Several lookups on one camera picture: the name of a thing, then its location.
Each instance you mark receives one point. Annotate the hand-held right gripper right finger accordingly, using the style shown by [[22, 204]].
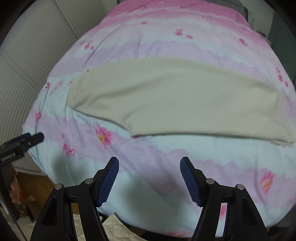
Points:
[[190, 183]]

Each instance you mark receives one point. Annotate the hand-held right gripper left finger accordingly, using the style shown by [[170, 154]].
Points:
[[108, 183]]

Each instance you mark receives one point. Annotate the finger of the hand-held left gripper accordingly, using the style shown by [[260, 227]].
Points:
[[19, 137], [35, 138]]

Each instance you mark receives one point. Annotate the cream knit pants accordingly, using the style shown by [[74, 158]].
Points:
[[173, 99]]

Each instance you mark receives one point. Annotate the person's left hand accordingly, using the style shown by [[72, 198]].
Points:
[[14, 185]]

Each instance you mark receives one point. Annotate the white quilted cloth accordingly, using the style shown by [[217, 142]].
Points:
[[115, 223]]

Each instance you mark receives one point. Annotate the pink floral bed sheet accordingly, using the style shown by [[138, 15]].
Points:
[[150, 162]]

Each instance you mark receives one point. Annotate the dark green panel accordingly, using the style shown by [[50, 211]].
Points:
[[278, 27]]

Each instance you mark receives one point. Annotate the grey cushion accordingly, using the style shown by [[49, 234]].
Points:
[[229, 4]]

